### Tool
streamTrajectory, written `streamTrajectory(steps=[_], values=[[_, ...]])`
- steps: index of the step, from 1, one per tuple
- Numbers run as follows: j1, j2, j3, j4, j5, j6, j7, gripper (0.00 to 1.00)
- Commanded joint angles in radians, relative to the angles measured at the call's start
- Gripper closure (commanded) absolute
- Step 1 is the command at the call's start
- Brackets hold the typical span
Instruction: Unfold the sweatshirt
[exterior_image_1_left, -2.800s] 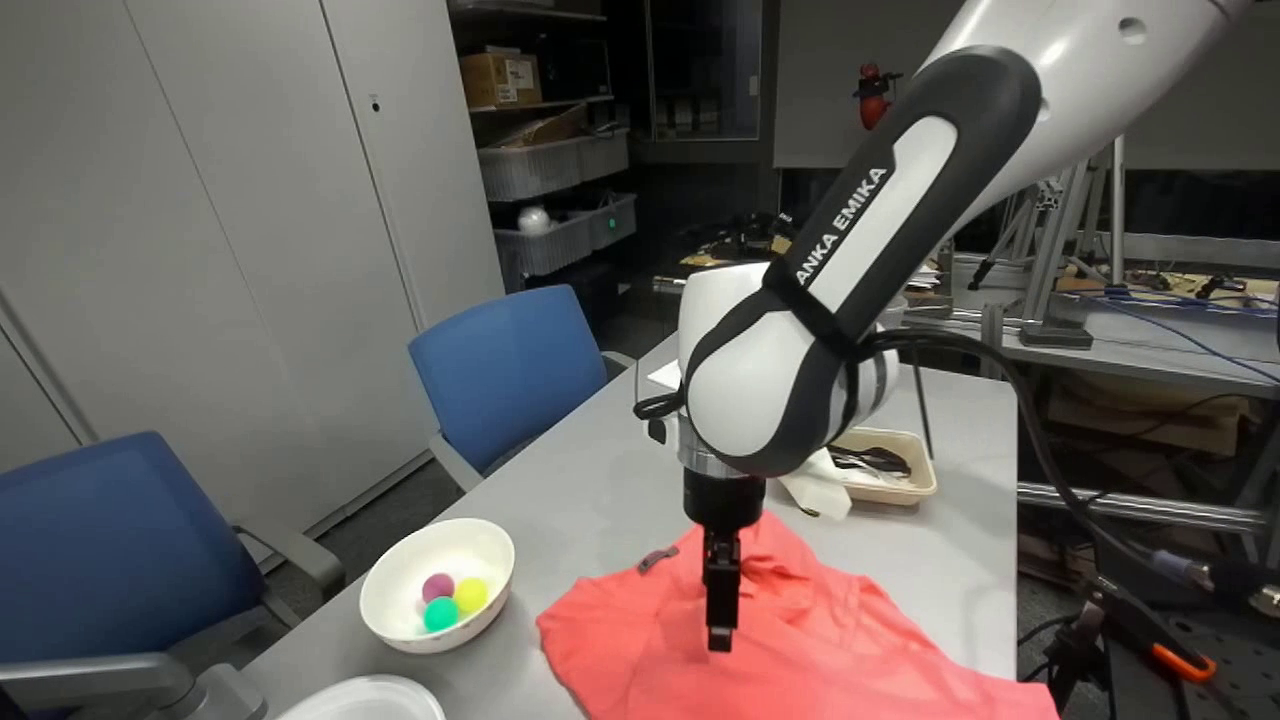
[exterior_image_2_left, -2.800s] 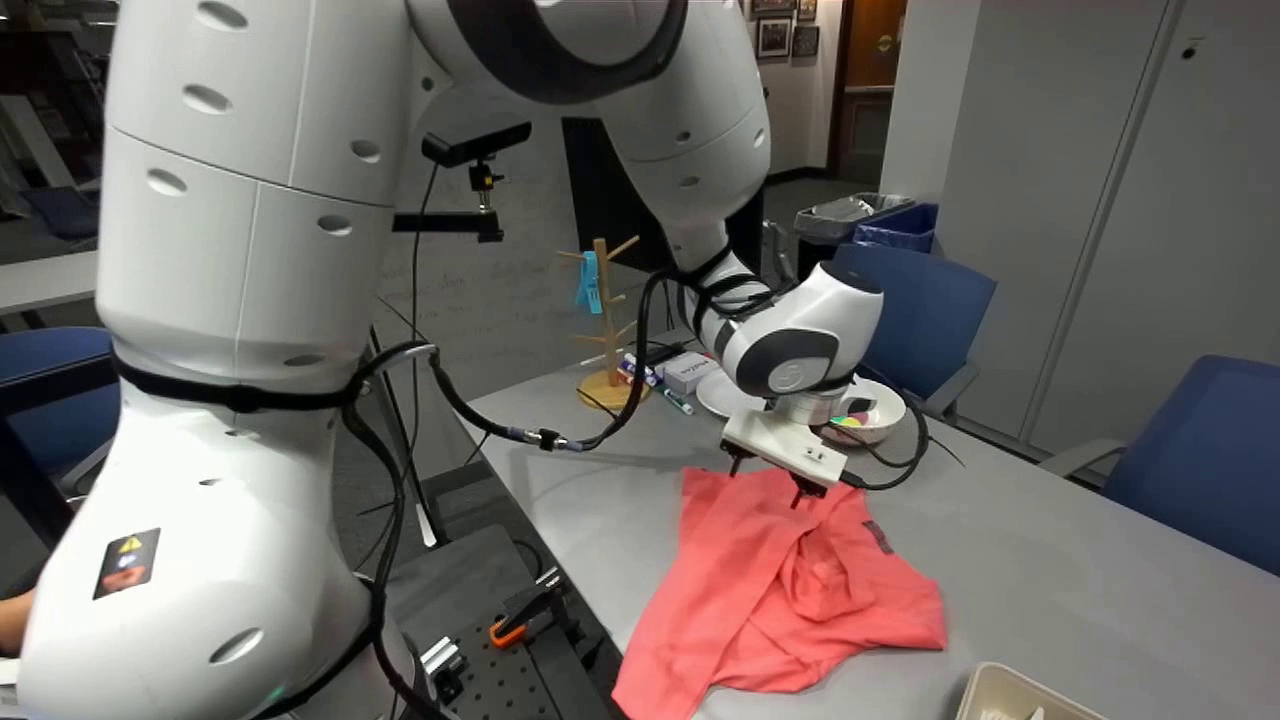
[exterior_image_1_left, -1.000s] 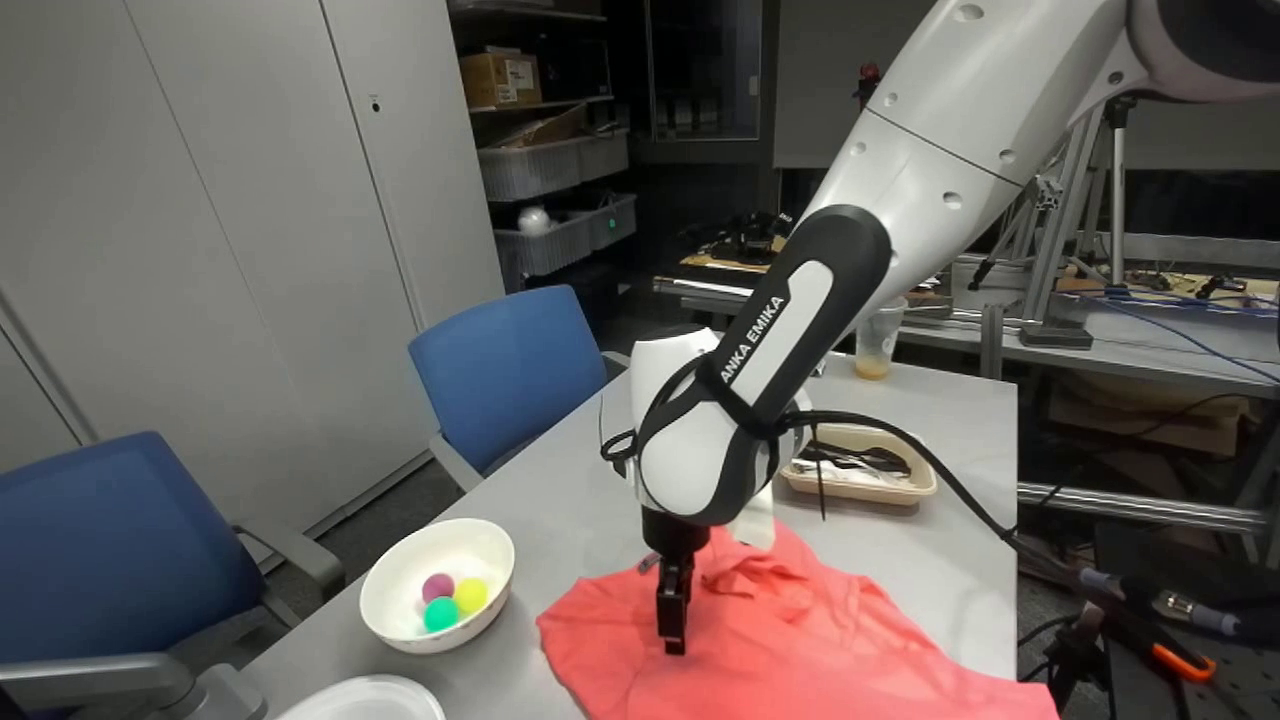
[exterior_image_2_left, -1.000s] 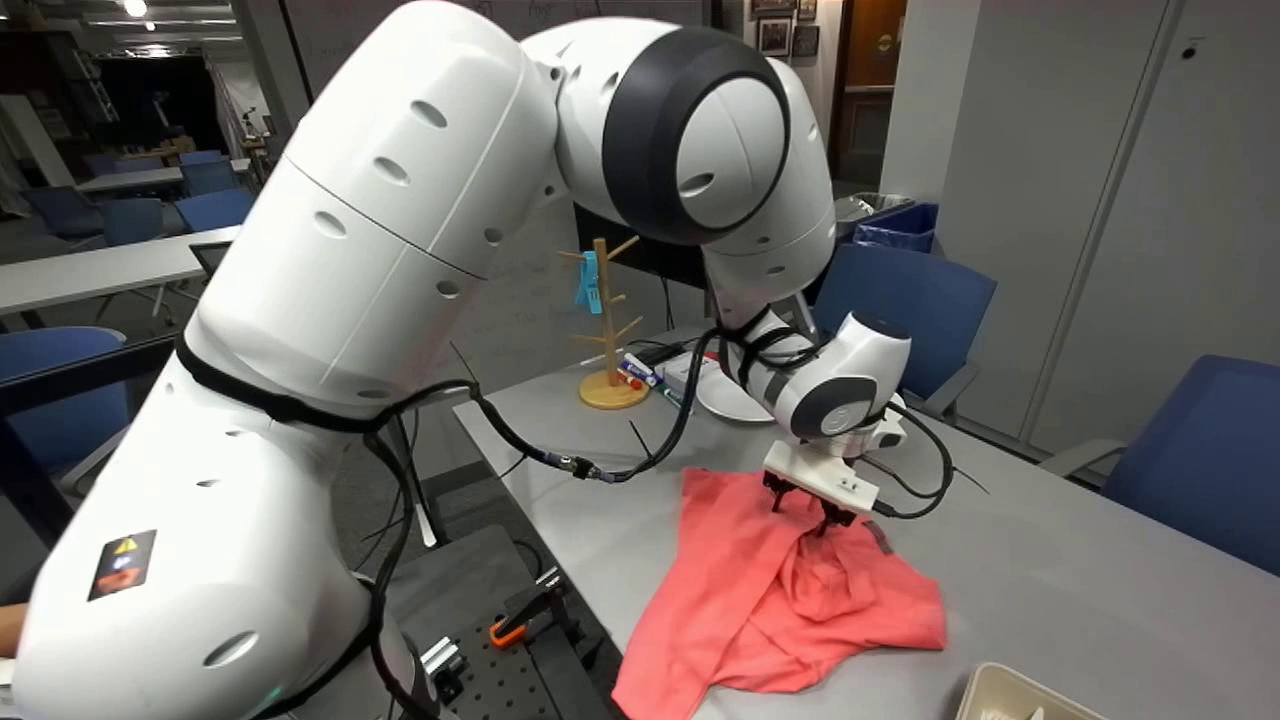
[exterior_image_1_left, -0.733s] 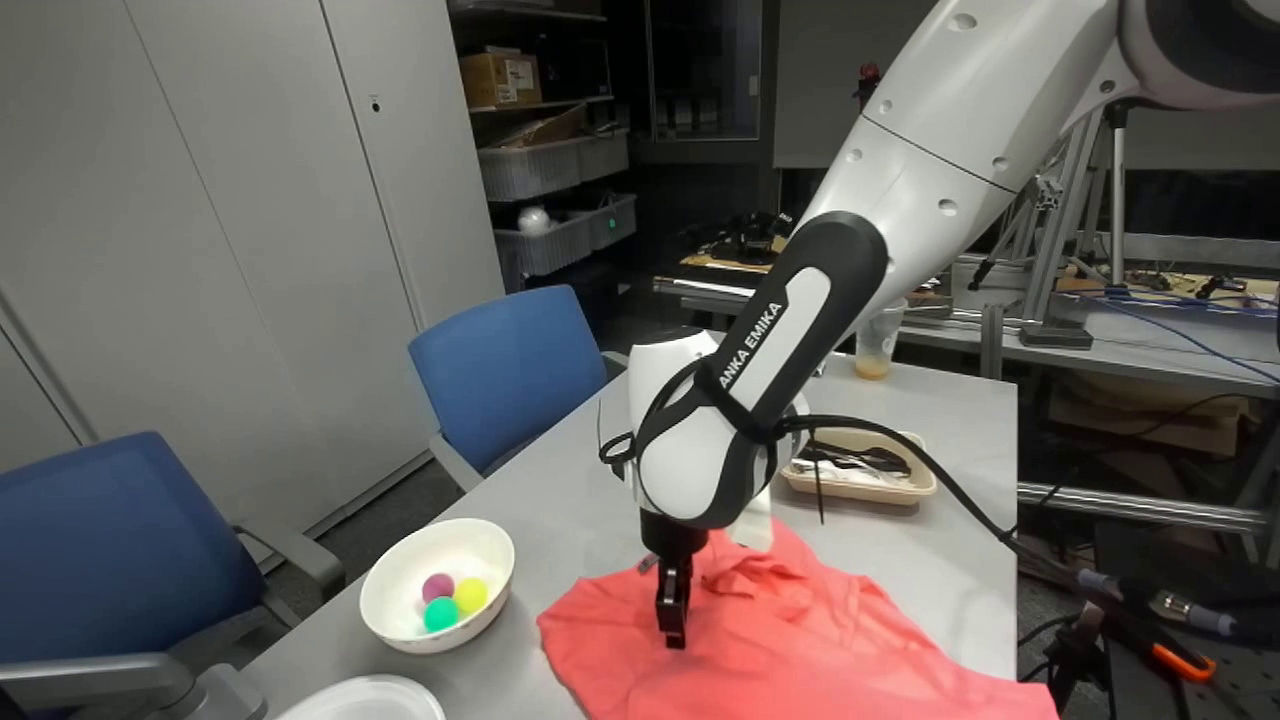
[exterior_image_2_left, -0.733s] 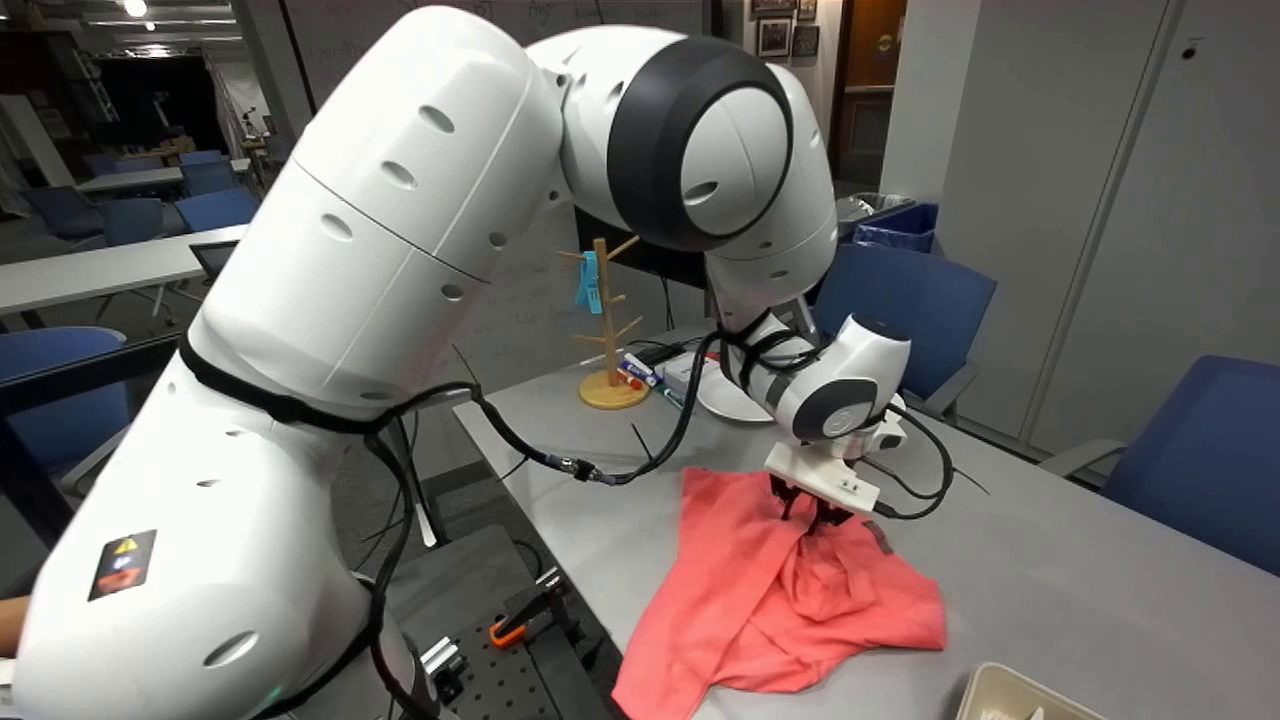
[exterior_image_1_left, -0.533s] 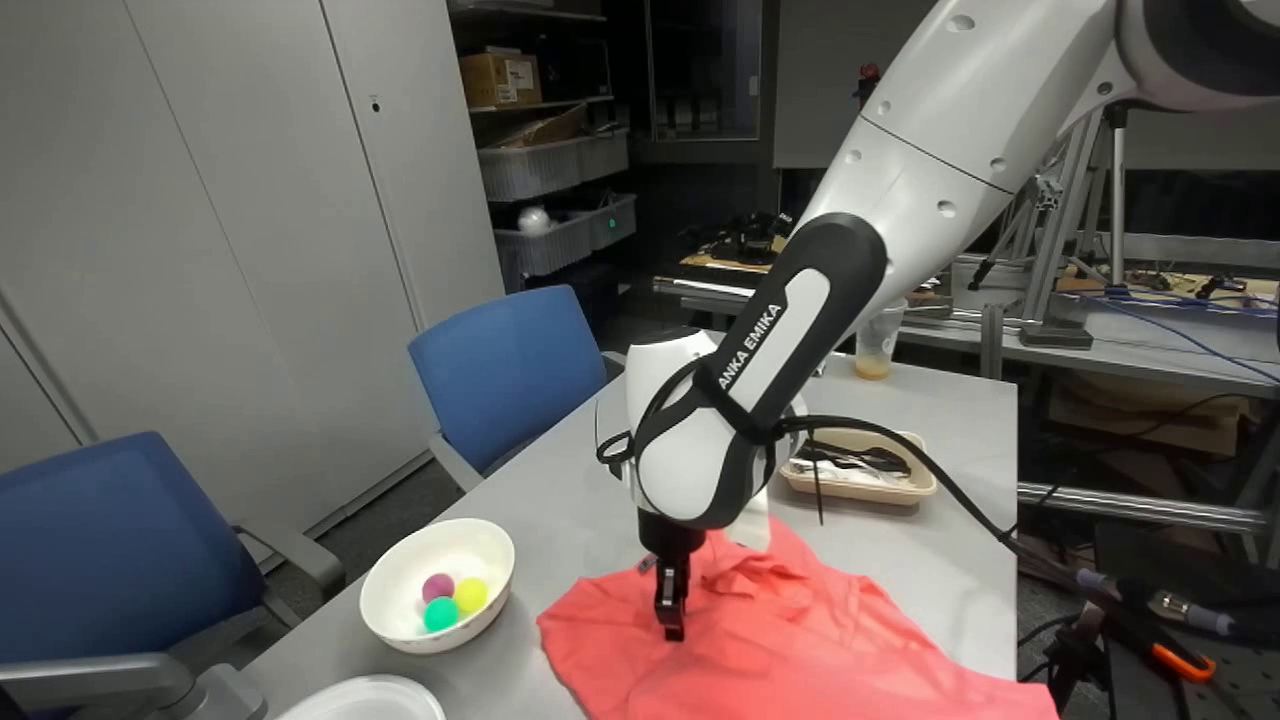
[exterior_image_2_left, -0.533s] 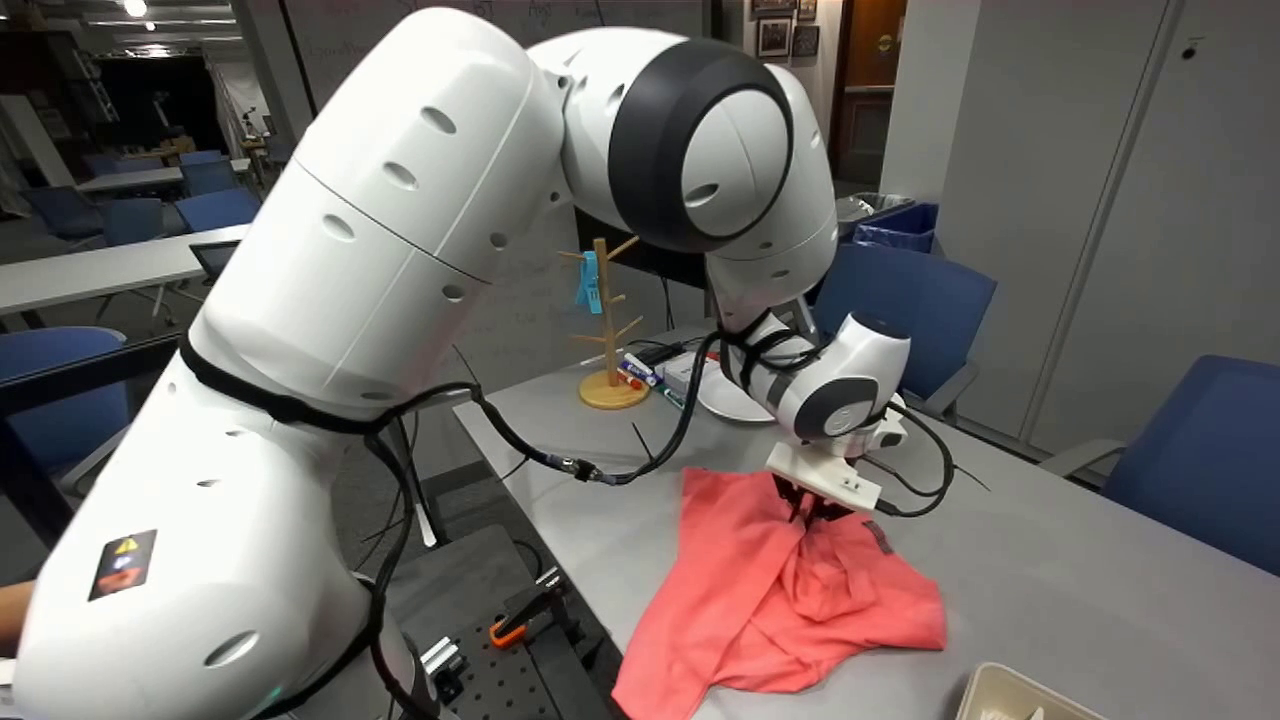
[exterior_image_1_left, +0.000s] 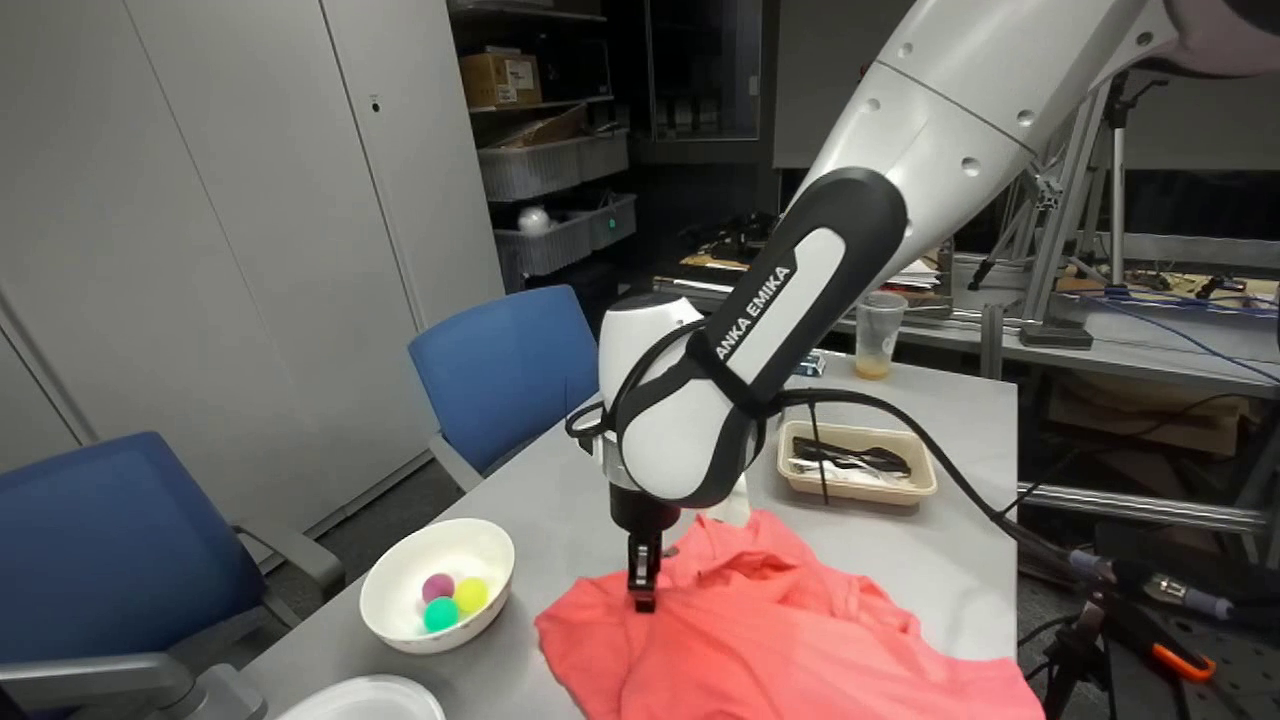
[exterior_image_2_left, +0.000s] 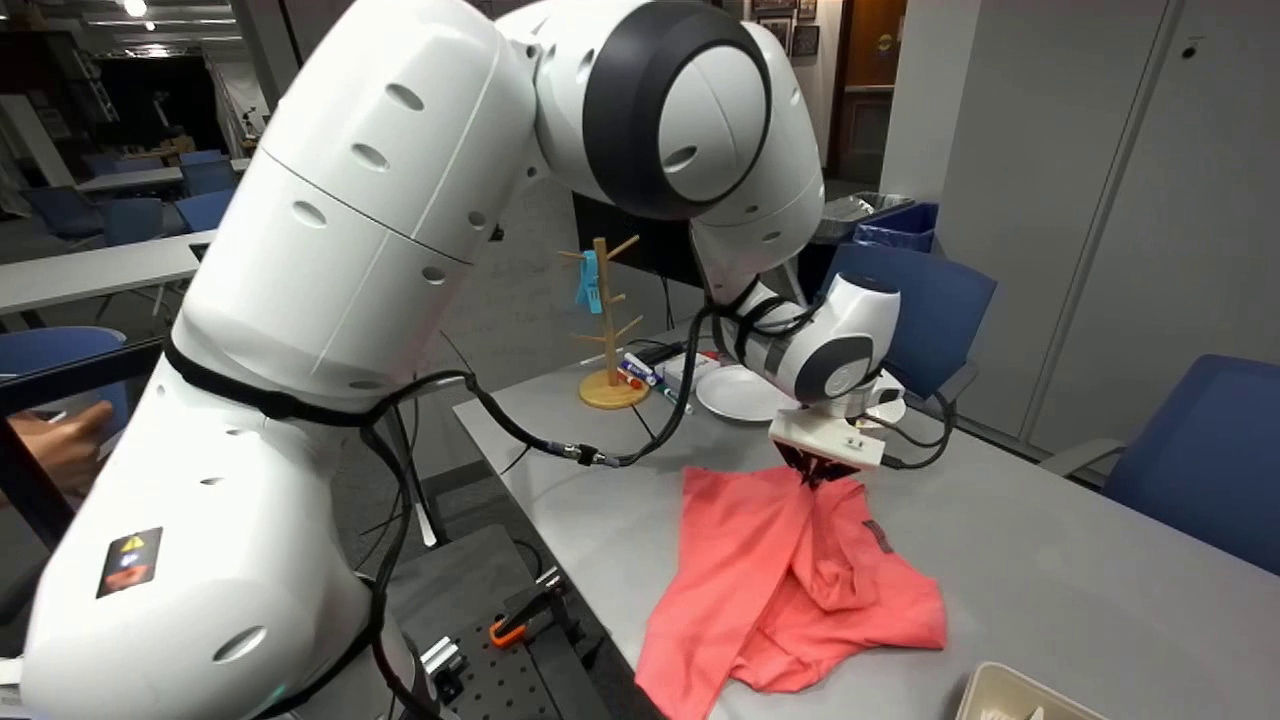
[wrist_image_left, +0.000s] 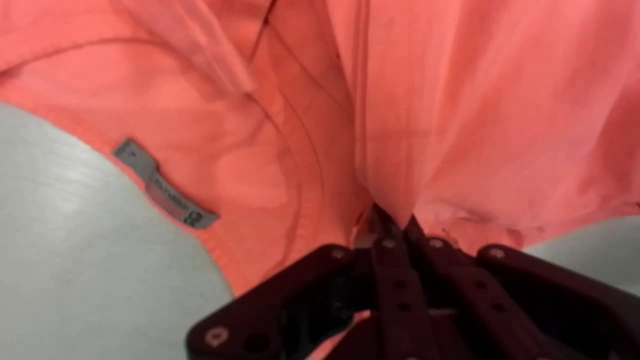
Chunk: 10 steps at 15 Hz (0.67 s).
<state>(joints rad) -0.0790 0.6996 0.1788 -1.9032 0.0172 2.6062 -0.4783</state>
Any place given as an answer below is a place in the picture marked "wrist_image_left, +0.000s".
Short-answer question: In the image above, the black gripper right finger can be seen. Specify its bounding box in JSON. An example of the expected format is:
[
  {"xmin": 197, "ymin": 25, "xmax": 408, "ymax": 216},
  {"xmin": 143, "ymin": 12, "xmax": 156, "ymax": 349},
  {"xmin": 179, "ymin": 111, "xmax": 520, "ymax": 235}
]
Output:
[{"xmin": 401, "ymin": 215, "xmax": 640, "ymax": 360}]

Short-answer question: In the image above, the coral red sweatshirt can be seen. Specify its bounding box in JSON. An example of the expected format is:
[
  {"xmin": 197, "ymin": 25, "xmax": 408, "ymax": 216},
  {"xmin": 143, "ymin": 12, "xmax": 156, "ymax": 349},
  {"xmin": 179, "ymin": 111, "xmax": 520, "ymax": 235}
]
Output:
[{"xmin": 0, "ymin": 0, "xmax": 640, "ymax": 360}]

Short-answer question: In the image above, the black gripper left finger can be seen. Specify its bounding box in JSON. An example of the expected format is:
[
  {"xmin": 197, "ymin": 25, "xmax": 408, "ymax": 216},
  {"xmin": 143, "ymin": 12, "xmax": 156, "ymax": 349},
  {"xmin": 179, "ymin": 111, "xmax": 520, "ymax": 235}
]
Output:
[{"xmin": 184, "ymin": 202, "xmax": 430, "ymax": 360}]

